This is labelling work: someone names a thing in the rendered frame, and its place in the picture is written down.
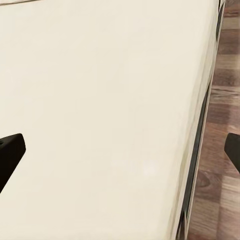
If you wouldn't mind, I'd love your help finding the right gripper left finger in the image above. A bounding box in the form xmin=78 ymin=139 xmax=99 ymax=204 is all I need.
xmin=0 ymin=133 xmax=26 ymax=193

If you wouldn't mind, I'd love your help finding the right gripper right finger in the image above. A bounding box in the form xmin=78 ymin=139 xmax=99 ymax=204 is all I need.
xmin=224 ymin=133 xmax=240 ymax=173

